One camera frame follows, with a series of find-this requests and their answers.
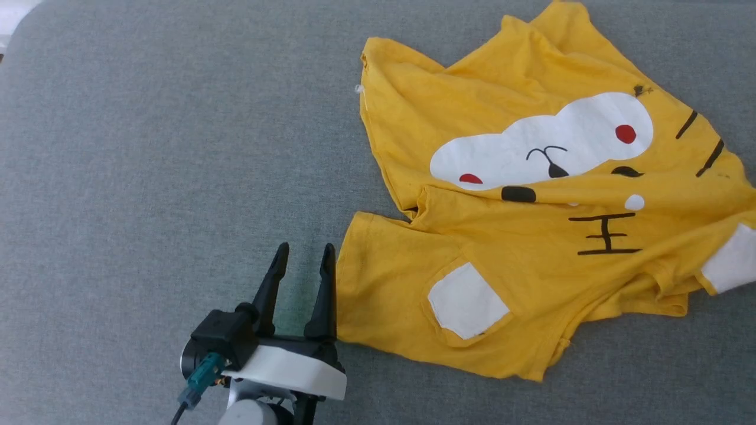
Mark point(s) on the yellow cartoon print T-shirt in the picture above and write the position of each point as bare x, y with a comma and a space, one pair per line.
502, 236

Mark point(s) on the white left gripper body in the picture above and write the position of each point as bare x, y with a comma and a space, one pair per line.
295, 372

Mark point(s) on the grey fabric sofa cushion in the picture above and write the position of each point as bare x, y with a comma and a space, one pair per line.
147, 147

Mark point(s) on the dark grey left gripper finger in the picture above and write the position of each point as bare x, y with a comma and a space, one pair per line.
271, 289
323, 307

